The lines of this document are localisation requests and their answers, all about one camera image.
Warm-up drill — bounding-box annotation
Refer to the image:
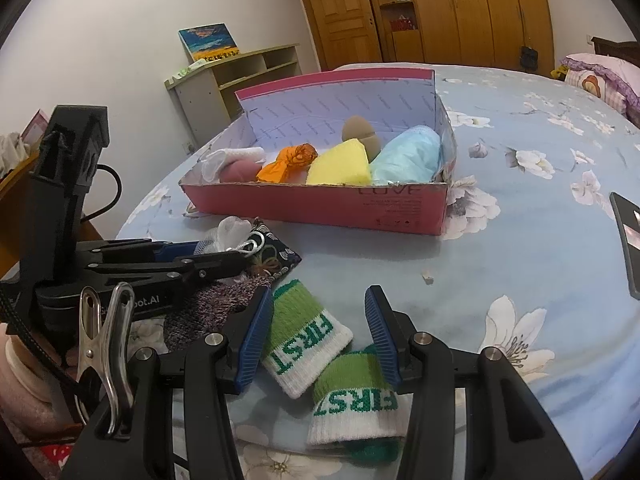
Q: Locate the white mesh drawstring bag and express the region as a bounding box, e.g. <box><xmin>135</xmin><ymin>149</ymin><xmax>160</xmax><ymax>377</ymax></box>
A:
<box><xmin>192</xmin><ymin>216</ymin><xmax>266</xmax><ymax>256</ymax></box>

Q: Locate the yellow cloth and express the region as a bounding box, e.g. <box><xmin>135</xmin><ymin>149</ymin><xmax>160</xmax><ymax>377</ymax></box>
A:
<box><xmin>306</xmin><ymin>139</ymin><xmax>372</xmax><ymax>186</ymax></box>

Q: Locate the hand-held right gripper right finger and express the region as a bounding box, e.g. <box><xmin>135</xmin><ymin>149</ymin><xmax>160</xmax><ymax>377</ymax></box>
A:
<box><xmin>364</xmin><ymin>285</ymin><xmax>583</xmax><ymax>480</ymax></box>

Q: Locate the dark patterned pouch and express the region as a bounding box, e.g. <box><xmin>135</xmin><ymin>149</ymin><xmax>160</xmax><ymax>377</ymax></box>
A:
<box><xmin>240</xmin><ymin>217</ymin><xmax>302</xmax><ymax>291</ymax></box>

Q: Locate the pink printed pillow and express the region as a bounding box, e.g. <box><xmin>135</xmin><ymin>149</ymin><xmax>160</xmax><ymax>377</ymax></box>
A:
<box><xmin>559</xmin><ymin>52</ymin><xmax>640</xmax><ymax>126</ymax></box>

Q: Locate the wooden door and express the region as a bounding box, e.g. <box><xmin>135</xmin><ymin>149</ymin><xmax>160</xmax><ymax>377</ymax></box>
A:
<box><xmin>295</xmin><ymin>0</ymin><xmax>383</xmax><ymax>72</ymax></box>

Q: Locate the pink white sock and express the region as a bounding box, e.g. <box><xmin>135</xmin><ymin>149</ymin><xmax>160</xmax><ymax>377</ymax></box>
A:
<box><xmin>200</xmin><ymin>146</ymin><xmax>266</xmax><ymax>183</ymax></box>

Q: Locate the wooden wardrobe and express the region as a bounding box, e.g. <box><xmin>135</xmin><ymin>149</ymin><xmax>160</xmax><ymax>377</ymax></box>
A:
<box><xmin>360</xmin><ymin>0</ymin><xmax>556</xmax><ymax>68</ymax></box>

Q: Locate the purple knit sock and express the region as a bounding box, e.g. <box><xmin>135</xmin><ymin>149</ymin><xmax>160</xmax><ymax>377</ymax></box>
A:
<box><xmin>131</xmin><ymin>280</ymin><xmax>271</xmax><ymax>353</ymax></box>

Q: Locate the blue yellow painting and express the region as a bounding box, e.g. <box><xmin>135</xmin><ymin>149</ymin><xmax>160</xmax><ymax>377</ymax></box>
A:
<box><xmin>178</xmin><ymin>23</ymin><xmax>242</xmax><ymax>61</ymax></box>

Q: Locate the beige shelf desk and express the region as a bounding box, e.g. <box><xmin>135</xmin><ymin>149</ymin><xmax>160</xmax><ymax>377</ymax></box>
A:
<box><xmin>165</xmin><ymin>44</ymin><xmax>302</xmax><ymax>148</ymax></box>

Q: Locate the pink makeup sponge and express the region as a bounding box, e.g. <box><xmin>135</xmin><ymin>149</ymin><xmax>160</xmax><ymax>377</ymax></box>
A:
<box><xmin>220</xmin><ymin>160</ymin><xmax>261</xmax><ymax>184</ymax></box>

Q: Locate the dark wooden headboard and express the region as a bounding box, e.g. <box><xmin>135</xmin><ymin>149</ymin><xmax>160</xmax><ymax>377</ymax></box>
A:
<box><xmin>591</xmin><ymin>36</ymin><xmax>640</xmax><ymax>68</ymax></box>

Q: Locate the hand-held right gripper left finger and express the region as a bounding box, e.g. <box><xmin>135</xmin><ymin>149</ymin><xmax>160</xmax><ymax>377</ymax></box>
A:
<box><xmin>60</xmin><ymin>286</ymin><xmax>275</xmax><ymax>480</ymax></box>

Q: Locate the black smartphone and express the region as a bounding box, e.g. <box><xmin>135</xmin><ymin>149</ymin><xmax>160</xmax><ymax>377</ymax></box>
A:
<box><xmin>609</xmin><ymin>191</ymin><xmax>640</xmax><ymax>301</ymax></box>

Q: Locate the pink cardboard box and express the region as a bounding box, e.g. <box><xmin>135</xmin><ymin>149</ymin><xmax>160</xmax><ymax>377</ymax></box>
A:
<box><xmin>180</xmin><ymin>66</ymin><xmax>457</xmax><ymax>237</ymax></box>

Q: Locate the green white knit wristband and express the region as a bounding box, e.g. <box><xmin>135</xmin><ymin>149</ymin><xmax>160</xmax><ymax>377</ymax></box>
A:
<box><xmin>306</xmin><ymin>345</ymin><xmax>406</xmax><ymax>463</ymax></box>
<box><xmin>260</xmin><ymin>278</ymin><xmax>353</xmax><ymax>400</ymax></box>

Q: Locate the metal spring clip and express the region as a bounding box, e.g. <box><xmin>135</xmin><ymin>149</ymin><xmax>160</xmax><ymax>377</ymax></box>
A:
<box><xmin>75</xmin><ymin>282</ymin><xmax>137</xmax><ymax>441</ymax></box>

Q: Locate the orange cloth flower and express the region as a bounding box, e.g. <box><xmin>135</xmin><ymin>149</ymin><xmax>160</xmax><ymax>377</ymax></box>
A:
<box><xmin>256</xmin><ymin>142</ymin><xmax>319</xmax><ymax>183</ymax></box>

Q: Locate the person's left forearm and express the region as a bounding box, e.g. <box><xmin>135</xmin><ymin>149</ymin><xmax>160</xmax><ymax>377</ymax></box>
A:
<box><xmin>0</xmin><ymin>322</ymin><xmax>76</xmax><ymax>441</ymax></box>

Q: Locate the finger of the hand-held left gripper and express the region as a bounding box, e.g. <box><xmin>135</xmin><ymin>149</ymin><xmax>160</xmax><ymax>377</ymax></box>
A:
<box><xmin>85</xmin><ymin>250</ymin><xmax>251</xmax><ymax>301</ymax></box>
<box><xmin>75</xmin><ymin>239</ymin><xmax>201</xmax><ymax>261</ymax></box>

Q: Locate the brown makeup sponge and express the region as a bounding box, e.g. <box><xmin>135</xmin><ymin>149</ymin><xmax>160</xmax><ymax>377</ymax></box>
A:
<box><xmin>341</xmin><ymin>115</ymin><xmax>383</xmax><ymax>163</ymax></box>

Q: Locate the black braided cable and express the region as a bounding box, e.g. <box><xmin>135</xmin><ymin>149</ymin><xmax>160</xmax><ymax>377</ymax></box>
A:
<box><xmin>0</xmin><ymin>290</ymin><xmax>86</xmax><ymax>411</ymax></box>

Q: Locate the white crumpled cloth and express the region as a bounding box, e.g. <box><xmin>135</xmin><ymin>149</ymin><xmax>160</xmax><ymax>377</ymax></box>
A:
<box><xmin>0</xmin><ymin>132</ymin><xmax>31</xmax><ymax>176</ymax></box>

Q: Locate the green booklet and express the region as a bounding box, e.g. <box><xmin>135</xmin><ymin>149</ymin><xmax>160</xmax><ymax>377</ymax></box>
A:
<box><xmin>170</xmin><ymin>59</ymin><xmax>208</xmax><ymax>80</ymax></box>

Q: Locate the light blue packed cloth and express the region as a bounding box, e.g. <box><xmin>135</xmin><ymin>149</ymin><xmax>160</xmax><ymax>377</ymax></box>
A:
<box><xmin>370</xmin><ymin>125</ymin><xmax>443</xmax><ymax>185</ymax></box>

